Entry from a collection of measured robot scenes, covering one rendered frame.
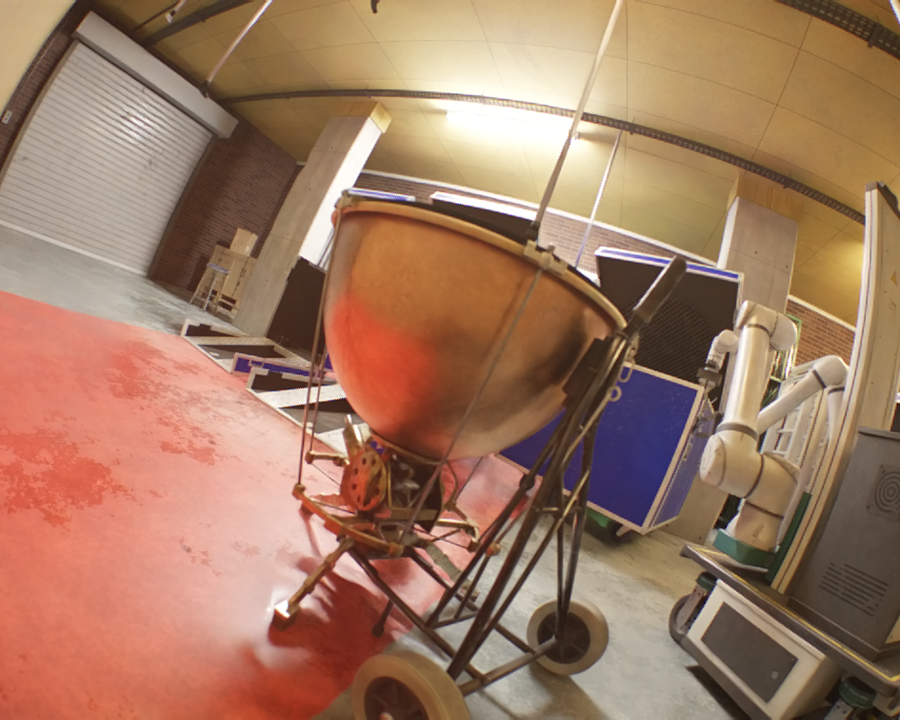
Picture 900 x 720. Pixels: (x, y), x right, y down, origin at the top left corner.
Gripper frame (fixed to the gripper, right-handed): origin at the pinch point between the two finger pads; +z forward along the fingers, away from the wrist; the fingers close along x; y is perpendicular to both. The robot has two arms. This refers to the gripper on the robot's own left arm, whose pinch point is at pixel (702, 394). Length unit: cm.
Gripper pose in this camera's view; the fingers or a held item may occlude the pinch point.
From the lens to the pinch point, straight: 230.5
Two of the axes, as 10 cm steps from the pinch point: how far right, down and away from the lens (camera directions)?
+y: 5.5, 4.3, 7.2
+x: -6.8, -2.7, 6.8
